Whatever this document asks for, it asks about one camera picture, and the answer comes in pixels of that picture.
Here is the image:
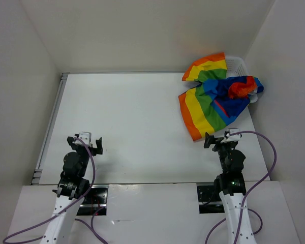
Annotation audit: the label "rainbow striped shorts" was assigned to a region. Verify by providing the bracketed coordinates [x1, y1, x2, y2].
[178, 52, 264, 141]

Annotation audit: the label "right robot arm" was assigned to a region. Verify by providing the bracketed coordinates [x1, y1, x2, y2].
[204, 129, 256, 243]

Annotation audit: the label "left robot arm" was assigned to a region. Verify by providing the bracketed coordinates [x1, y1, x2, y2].
[41, 132, 103, 243]

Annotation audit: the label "white plastic basket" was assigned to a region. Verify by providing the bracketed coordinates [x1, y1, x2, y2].
[225, 55, 258, 103]

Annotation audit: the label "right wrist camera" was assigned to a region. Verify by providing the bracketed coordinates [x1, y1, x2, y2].
[222, 128, 241, 143]

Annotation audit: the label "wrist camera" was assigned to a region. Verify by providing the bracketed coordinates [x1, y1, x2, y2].
[222, 128, 241, 143]
[74, 132, 92, 147]

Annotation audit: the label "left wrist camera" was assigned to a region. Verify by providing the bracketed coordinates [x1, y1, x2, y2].
[74, 132, 92, 147]

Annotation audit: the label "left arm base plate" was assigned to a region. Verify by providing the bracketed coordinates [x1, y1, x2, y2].
[77, 185, 108, 216]

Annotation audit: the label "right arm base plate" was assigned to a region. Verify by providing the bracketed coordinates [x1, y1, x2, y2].
[197, 185, 224, 214]

